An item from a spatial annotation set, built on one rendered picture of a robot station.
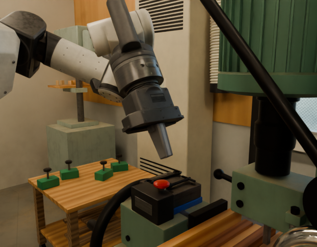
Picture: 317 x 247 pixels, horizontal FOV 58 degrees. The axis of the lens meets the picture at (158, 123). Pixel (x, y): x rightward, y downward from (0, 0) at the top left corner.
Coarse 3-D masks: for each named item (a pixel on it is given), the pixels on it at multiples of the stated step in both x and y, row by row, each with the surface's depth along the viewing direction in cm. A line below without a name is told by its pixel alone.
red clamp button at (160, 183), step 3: (156, 180) 53; (159, 180) 53; (162, 180) 53; (165, 180) 53; (156, 183) 52; (159, 183) 52; (162, 183) 52; (165, 183) 52; (168, 183) 52; (156, 186) 52; (159, 186) 51; (162, 186) 51; (165, 186) 52; (168, 186) 52
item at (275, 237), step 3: (279, 231) 52; (276, 234) 51; (279, 234) 51; (273, 237) 50; (276, 237) 50; (270, 240) 49; (273, 240) 49; (270, 243) 48; (273, 243) 48; (261, 246) 47; (264, 246) 47; (267, 246) 47; (270, 246) 47
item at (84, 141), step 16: (64, 32) 249; (80, 32) 236; (80, 80) 258; (80, 96) 260; (80, 112) 263; (48, 128) 265; (64, 128) 254; (80, 128) 254; (96, 128) 256; (112, 128) 268; (48, 144) 270; (64, 144) 244; (80, 144) 248; (96, 144) 259; (112, 144) 271; (64, 160) 248; (80, 160) 250; (96, 160) 261
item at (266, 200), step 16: (240, 176) 45; (256, 176) 43; (272, 176) 43; (288, 176) 43; (304, 176) 43; (240, 192) 45; (256, 192) 43; (272, 192) 41; (288, 192) 39; (240, 208) 45; (256, 208) 43; (272, 208) 41; (288, 208) 39; (272, 224) 42; (288, 224) 40; (304, 224) 38
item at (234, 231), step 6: (240, 222) 52; (246, 222) 52; (252, 222) 52; (228, 228) 50; (234, 228) 50; (240, 228) 50; (246, 228) 51; (222, 234) 48; (228, 234) 48; (234, 234) 48; (210, 240) 47; (216, 240) 47; (222, 240) 47; (228, 240) 47; (204, 246) 45; (210, 246) 45; (216, 246) 45
